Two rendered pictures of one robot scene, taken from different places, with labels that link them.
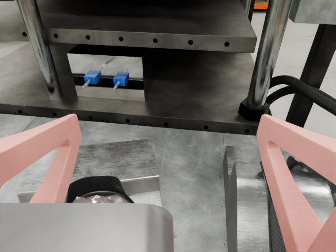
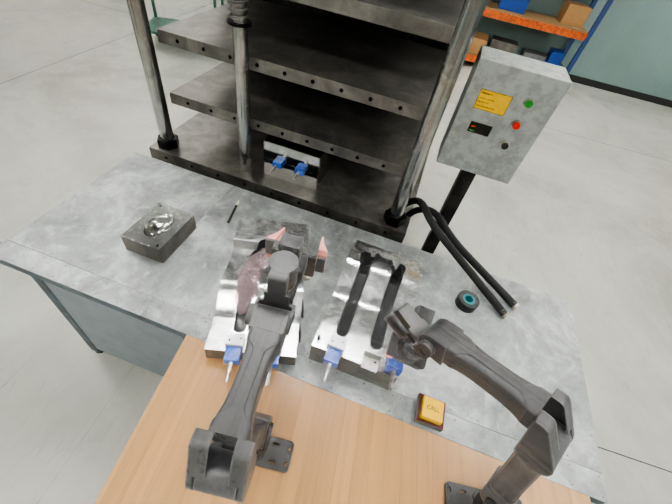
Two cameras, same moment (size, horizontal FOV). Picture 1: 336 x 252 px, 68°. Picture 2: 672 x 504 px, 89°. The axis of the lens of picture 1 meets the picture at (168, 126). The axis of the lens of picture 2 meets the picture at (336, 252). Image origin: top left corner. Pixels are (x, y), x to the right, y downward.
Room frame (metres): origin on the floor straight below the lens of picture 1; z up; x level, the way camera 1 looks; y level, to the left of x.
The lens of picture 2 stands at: (-0.49, -0.10, 1.80)
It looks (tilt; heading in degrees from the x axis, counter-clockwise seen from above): 47 degrees down; 1
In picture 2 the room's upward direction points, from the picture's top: 13 degrees clockwise
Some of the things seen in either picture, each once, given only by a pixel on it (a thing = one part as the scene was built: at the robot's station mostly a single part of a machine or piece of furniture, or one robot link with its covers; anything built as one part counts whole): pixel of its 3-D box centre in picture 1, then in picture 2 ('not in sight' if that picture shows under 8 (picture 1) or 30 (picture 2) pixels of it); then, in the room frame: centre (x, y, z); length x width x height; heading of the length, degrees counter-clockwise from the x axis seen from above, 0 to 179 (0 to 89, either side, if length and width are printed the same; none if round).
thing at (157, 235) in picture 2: not in sight; (161, 231); (0.30, 0.56, 0.84); 0.20 x 0.15 x 0.07; 172
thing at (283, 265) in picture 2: not in sight; (276, 291); (-0.11, 0.00, 1.24); 0.12 x 0.09 x 0.12; 0
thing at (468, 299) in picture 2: not in sight; (467, 301); (0.34, -0.60, 0.82); 0.08 x 0.08 x 0.04
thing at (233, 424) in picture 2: not in sight; (249, 389); (-0.28, 0.00, 1.17); 0.30 x 0.09 x 0.12; 0
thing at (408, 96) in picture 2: not in sight; (318, 47); (1.21, 0.22, 1.27); 1.10 x 0.74 x 0.05; 82
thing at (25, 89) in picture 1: (123, 70); (305, 151); (1.16, 0.23, 0.76); 1.30 x 0.84 x 0.06; 82
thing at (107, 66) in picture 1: (126, 53); (310, 141); (1.08, 0.19, 0.87); 0.50 x 0.27 x 0.17; 172
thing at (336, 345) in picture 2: not in sight; (331, 360); (-0.05, -0.15, 0.89); 0.13 x 0.05 x 0.05; 172
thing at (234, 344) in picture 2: not in sight; (231, 359); (-0.10, 0.13, 0.86); 0.13 x 0.05 x 0.05; 9
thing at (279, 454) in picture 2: not in sight; (252, 444); (-0.29, 0.00, 0.84); 0.20 x 0.07 x 0.08; 90
